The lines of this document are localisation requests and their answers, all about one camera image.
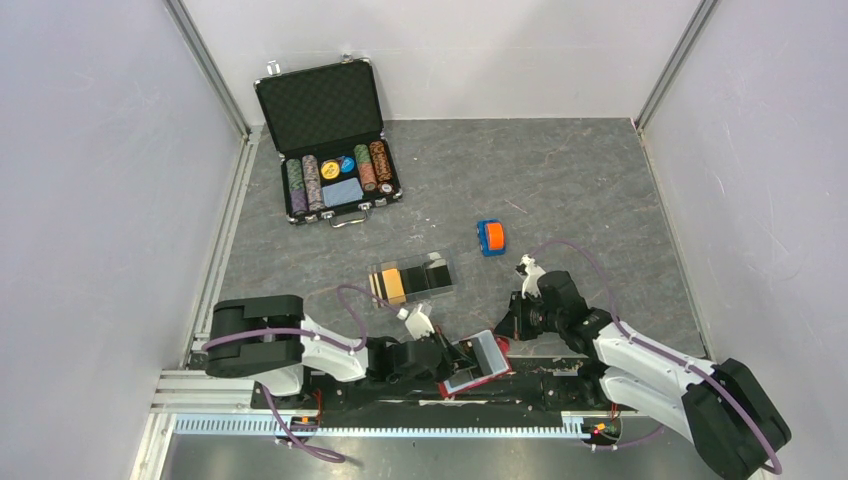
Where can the blue card deck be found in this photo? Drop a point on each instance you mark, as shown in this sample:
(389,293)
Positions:
(342,192)

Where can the gold black striped card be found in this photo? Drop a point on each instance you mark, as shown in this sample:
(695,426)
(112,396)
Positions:
(393,286)

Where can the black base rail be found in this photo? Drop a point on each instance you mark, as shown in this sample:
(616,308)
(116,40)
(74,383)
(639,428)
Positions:
(403,389)

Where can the blue poker chip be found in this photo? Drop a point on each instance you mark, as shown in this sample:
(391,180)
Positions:
(346,164)

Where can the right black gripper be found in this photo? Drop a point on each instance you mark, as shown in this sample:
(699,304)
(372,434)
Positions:
(513,325)

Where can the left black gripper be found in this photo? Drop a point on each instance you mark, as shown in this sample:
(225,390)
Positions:
(453,361)

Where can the red leather card holder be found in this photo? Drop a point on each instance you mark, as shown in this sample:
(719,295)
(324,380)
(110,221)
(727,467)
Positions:
(475,360)

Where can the yellow poker chip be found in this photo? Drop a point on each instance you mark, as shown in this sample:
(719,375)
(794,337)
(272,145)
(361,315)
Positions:
(330,169)

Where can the black poker chip case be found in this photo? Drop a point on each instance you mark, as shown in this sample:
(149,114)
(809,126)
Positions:
(324,113)

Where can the clear box with black cards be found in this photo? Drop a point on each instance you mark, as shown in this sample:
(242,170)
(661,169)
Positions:
(425,276)

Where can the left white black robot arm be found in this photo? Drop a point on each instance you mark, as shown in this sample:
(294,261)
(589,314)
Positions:
(272,341)

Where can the blue orange tape dispenser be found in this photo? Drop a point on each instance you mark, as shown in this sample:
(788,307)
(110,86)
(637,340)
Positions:
(491,236)

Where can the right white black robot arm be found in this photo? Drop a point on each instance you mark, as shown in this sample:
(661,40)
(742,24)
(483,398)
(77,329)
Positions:
(721,409)

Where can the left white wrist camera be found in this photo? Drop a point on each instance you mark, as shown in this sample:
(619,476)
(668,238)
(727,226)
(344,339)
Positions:
(417,320)

